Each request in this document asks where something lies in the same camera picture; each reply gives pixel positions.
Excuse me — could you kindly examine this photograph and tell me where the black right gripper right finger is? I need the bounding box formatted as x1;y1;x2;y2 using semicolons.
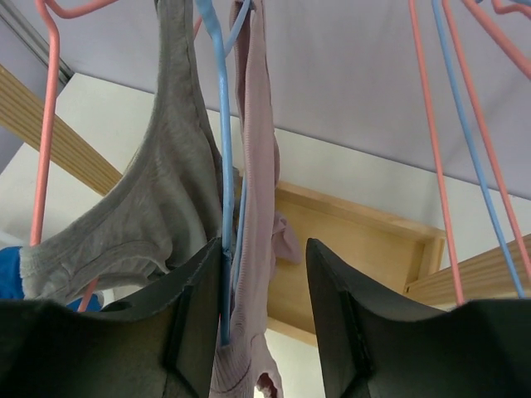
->
306;239;530;397

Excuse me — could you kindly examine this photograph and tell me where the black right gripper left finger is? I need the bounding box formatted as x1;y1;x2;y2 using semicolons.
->
1;239;222;397

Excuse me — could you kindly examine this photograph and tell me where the mauve tank top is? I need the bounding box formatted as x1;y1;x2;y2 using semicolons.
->
210;1;302;397

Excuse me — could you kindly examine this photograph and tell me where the blue tank top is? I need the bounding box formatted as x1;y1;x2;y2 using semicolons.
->
0;246;102;312

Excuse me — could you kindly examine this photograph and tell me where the light blue hanger with mauve top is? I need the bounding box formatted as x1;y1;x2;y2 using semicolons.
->
196;1;251;346

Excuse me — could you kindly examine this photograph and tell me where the light blue hanger with striped top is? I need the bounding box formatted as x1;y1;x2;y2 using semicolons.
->
431;1;530;299

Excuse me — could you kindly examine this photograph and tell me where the grey tank top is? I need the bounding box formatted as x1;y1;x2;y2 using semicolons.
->
20;1;222;304

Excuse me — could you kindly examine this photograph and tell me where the pink hanger with grey top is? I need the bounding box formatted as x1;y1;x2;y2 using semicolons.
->
29;0;204;313

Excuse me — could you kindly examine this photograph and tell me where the wooden clothes rack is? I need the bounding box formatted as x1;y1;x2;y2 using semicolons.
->
0;64;531;347

